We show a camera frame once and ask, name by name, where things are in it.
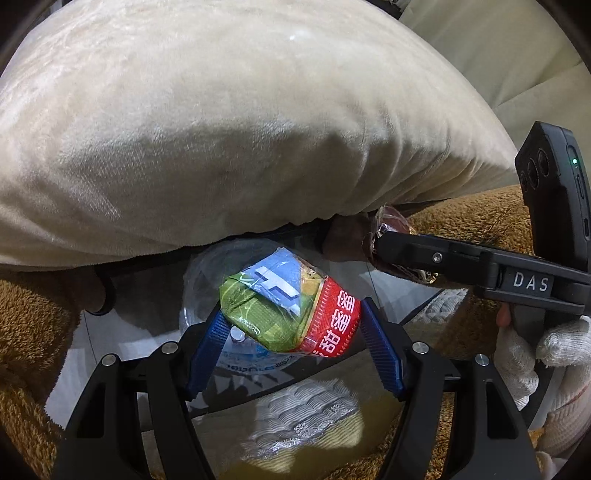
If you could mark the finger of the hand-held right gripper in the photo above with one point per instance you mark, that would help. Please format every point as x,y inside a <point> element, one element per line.
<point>438,258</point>

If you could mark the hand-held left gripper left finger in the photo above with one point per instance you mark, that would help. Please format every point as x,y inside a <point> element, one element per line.
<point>210,350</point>

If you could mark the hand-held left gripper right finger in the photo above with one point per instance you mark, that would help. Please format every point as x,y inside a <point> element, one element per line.
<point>381,350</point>

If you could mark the brown snack packet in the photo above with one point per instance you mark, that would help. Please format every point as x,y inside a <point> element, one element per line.
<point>385,224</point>

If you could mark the green red snack packet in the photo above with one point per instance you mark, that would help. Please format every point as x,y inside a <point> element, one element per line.
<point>277,304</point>

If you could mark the person's right hand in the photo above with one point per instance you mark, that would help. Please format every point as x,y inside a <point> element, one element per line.
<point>517,369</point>

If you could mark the white knit cloth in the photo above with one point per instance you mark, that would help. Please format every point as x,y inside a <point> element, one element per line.
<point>438,307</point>
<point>300,410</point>

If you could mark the large beige velvet cushion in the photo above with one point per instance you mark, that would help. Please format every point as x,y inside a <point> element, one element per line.
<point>207,115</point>

